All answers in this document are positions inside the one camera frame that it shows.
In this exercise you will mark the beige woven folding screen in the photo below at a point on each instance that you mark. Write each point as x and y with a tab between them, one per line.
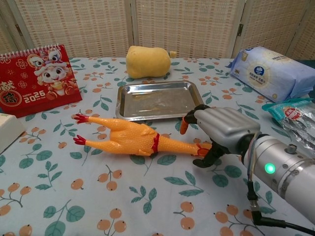
187	27

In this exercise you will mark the light blue tissue pack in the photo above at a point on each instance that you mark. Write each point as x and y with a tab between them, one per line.
270	73

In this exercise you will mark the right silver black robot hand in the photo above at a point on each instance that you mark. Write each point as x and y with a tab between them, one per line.
231	125

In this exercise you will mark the red 2026 desk calendar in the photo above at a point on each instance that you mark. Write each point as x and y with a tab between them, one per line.
37	81

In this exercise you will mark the white face tissue box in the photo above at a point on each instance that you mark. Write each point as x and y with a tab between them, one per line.
9	130

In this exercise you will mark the yellow plush toy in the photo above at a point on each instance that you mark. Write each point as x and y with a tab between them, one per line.
147	61

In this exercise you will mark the stainless steel tray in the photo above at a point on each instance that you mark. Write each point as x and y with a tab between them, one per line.
157	100

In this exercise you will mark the orange rubber chicken toy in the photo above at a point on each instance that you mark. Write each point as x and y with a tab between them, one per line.
133	136

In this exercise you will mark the teal snack bag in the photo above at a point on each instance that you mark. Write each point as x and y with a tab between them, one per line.
295	118

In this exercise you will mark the floral table runner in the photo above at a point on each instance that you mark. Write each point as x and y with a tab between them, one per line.
98	191

